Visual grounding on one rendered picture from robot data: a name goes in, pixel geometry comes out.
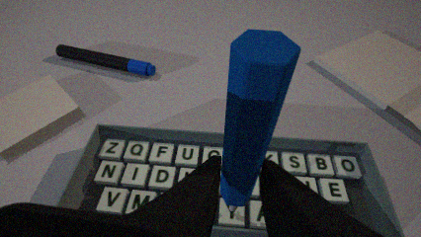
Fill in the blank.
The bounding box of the grey keyboard with white letter keys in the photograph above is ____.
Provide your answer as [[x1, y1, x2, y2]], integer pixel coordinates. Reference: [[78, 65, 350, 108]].
[[54, 123, 405, 237]]

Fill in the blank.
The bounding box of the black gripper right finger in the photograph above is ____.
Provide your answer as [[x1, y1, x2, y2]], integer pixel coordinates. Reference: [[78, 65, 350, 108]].
[[261, 160, 383, 237]]

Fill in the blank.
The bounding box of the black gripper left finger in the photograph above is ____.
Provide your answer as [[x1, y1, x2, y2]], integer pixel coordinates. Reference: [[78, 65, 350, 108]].
[[0, 155, 221, 237]]

